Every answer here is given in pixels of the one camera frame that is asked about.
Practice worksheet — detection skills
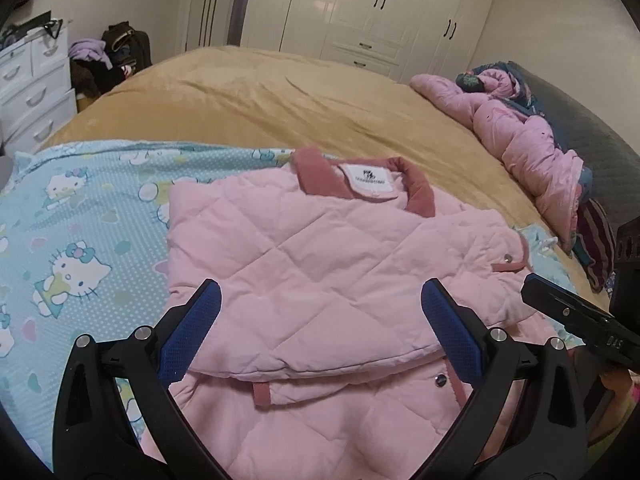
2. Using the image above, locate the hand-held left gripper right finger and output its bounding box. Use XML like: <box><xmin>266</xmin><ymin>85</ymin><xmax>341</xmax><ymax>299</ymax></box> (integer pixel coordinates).
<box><xmin>415</xmin><ymin>278</ymin><xmax>588</xmax><ymax>480</ymax></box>

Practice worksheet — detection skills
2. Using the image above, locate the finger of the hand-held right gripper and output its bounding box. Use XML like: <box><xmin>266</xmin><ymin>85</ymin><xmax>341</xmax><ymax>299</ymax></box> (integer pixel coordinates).
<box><xmin>520</xmin><ymin>274</ymin><xmax>618</xmax><ymax>333</ymax></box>

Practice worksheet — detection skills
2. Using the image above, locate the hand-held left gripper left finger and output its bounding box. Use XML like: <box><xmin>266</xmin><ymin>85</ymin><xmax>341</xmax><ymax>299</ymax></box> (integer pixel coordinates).
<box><xmin>52</xmin><ymin>278</ymin><xmax>226</xmax><ymax>480</ymax></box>

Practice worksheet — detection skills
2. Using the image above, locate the pink quilted jacket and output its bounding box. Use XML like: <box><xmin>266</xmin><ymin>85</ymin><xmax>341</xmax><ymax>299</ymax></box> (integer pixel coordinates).
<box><xmin>135</xmin><ymin>147</ymin><xmax>576</xmax><ymax>480</ymax></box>

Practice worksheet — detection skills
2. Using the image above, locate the dark clothes pile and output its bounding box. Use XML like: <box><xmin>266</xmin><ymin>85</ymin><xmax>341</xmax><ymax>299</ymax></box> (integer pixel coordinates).
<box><xmin>70</xmin><ymin>57</ymin><xmax>133</xmax><ymax>98</ymax></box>

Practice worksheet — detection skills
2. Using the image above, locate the person's right hand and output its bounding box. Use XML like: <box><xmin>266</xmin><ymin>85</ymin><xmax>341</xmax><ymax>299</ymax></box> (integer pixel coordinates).
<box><xmin>602</xmin><ymin>370</ymin><xmax>640</xmax><ymax>406</ymax></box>

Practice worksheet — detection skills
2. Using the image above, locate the dark striped pillow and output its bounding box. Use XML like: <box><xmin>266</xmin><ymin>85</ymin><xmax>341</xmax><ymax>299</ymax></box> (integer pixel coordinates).
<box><xmin>575</xmin><ymin>199</ymin><xmax>617</xmax><ymax>293</ymax></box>

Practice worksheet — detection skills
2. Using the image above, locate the blue cat print blanket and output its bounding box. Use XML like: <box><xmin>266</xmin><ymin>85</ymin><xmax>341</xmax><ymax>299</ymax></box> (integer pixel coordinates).
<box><xmin>0</xmin><ymin>139</ymin><xmax>576</xmax><ymax>466</ymax></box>

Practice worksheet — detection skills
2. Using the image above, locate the grey quilted headboard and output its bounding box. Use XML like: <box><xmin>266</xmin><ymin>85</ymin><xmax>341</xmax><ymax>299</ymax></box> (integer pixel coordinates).
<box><xmin>510</xmin><ymin>62</ymin><xmax>640</xmax><ymax>241</ymax></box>

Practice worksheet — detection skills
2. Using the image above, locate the pink puffy coat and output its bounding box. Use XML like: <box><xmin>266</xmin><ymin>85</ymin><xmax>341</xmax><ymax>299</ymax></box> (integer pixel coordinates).
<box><xmin>410</xmin><ymin>62</ymin><xmax>586</xmax><ymax>256</ymax></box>

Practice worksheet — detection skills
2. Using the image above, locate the tan plush bed cover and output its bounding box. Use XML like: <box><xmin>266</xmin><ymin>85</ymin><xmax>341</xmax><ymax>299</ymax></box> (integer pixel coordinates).
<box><xmin>40</xmin><ymin>45</ymin><xmax>616</xmax><ymax>311</ymax></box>

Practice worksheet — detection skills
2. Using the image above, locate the white drawer chest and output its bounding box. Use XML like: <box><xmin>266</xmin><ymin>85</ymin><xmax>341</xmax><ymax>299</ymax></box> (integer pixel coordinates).
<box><xmin>0</xmin><ymin>22</ymin><xmax>78</xmax><ymax>153</ymax></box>

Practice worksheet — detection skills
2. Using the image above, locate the purple cloth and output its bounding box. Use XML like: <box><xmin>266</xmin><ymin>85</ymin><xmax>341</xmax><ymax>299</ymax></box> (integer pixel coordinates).
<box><xmin>68</xmin><ymin>38</ymin><xmax>113</xmax><ymax>68</ymax></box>

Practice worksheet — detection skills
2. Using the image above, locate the room door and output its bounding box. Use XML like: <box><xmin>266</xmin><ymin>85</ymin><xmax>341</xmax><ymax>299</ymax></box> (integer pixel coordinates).
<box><xmin>185</xmin><ymin>0</ymin><xmax>251</xmax><ymax>53</ymax></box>

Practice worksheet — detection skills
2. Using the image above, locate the white wardrobe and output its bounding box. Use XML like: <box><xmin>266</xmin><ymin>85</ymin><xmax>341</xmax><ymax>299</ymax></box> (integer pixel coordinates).
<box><xmin>240</xmin><ymin>0</ymin><xmax>501</xmax><ymax>83</ymax></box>

